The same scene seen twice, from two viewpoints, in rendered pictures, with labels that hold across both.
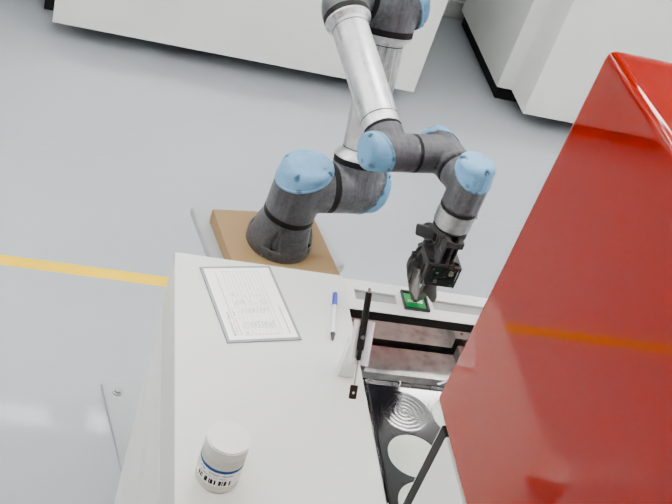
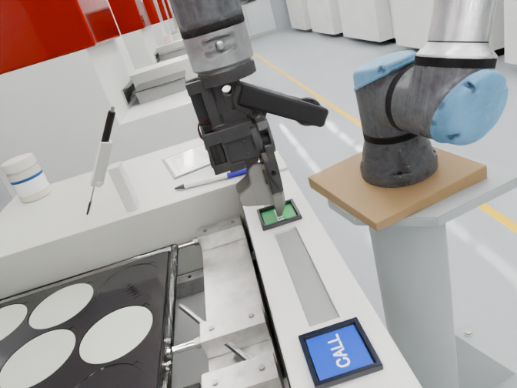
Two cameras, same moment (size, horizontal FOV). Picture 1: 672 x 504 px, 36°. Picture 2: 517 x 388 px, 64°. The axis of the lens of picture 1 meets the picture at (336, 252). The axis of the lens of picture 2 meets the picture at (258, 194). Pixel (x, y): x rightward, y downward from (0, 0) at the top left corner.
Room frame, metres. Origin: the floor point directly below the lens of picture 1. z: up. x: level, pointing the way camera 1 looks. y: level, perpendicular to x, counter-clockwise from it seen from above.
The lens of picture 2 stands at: (1.85, -0.68, 1.24)
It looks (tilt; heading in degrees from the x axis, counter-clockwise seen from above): 25 degrees down; 108
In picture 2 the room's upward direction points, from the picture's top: 17 degrees counter-clockwise
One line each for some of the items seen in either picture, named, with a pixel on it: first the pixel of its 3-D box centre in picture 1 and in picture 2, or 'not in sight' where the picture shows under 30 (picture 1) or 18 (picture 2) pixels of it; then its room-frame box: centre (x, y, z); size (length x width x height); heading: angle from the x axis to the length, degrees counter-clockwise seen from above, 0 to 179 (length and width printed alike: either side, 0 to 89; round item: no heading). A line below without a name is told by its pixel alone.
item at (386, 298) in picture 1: (459, 333); (313, 311); (1.76, -0.31, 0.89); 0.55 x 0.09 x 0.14; 109
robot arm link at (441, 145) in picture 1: (437, 153); not in sight; (1.77, -0.12, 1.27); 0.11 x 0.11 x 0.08; 35
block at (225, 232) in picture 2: not in sight; (221, 232); (1.58, -0.10, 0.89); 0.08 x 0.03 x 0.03; 19
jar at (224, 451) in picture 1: (222, 456); (27, 178); (1.10, 0.06, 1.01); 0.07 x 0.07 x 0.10
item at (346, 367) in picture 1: (355, 354); (108, 177); (1.42, -0.10, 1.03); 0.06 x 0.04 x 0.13; 19
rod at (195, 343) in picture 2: not in sight; (186, 346); (1.60, -0.35, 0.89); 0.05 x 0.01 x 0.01; 19
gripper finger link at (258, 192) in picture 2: (430, 291); (260, 194); (1.70, -0.21, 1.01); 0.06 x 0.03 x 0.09; 19
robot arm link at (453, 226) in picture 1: (456, 217); (219, 50); (1.70, -0.20, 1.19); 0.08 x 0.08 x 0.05
